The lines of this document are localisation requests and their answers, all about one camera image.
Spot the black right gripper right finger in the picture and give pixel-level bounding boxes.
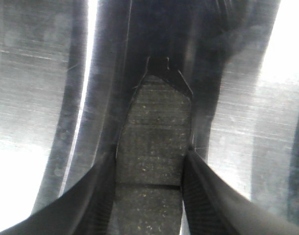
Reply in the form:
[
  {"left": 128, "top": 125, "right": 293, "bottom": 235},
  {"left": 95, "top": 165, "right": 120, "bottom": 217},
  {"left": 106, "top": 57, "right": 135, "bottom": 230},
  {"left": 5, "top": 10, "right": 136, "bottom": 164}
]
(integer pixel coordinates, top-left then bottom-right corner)
[{"left": 181, "top": 148, "right": 299, "bottom": 235}]

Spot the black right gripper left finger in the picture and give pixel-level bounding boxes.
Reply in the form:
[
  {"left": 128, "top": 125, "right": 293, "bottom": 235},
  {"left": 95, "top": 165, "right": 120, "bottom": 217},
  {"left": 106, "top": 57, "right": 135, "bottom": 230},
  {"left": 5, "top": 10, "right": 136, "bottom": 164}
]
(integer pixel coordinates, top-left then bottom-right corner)
[{"left": 0, "top": 145, "right": 116, "bottom": 235}]

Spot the grey brake pad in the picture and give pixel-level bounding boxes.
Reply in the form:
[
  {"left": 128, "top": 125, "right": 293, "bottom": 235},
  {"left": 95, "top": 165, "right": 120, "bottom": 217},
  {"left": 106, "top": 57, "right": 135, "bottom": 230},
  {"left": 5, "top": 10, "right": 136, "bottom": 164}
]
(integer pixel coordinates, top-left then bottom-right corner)
[{"left": 115, "top": 57, "right": 192, "bottom": 235}]

